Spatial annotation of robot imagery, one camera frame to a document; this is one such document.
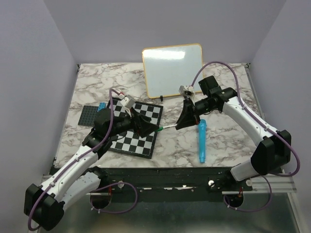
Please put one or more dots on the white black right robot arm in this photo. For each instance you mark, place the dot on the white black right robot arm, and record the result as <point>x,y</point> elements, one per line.
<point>215,99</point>

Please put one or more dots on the black white chessboard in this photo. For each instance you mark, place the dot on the black white chessboard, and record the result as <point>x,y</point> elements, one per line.
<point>129,142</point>

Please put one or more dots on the green marker cap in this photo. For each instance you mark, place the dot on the green marker cap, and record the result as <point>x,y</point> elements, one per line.
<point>160,129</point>

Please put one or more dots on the blue toy microphone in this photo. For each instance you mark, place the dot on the blue toy microphone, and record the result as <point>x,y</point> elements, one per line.
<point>202,128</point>

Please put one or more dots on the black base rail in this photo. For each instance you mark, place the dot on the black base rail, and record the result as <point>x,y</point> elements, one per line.
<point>177,184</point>

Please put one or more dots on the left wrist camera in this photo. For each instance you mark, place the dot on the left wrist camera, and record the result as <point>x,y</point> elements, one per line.
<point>128,102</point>

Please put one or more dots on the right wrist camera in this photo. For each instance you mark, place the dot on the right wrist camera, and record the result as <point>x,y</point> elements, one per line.
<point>187,91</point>

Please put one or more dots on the blue lego brick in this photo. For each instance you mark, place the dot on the blue lego brick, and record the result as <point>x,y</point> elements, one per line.
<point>102,105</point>

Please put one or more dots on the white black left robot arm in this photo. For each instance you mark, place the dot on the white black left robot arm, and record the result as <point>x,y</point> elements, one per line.
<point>45,204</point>

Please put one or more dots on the yellow framed whiteboard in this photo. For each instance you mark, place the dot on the yellow framed whiteboard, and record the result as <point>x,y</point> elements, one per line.
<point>167,68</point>

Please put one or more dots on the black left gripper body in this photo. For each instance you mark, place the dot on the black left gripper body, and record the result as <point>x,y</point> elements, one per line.
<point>130,123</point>

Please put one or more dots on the white green whiteboard marker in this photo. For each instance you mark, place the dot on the white green whiteboard marker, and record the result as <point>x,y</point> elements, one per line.
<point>169,126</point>

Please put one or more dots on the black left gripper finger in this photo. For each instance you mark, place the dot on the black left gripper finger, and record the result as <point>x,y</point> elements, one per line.
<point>153,120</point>
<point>146,129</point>

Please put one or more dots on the dark grey lego baseplate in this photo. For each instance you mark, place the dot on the dark grey lego baseplate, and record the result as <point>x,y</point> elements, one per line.
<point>87,116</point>

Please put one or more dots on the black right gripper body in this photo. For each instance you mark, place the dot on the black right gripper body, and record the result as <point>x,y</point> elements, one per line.
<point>200,107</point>

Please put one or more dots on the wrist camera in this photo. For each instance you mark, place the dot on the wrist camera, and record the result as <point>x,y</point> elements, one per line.
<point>187,91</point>
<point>128,102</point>

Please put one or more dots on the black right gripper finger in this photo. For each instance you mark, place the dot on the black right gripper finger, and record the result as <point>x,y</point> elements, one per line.
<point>185,121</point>
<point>186,107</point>

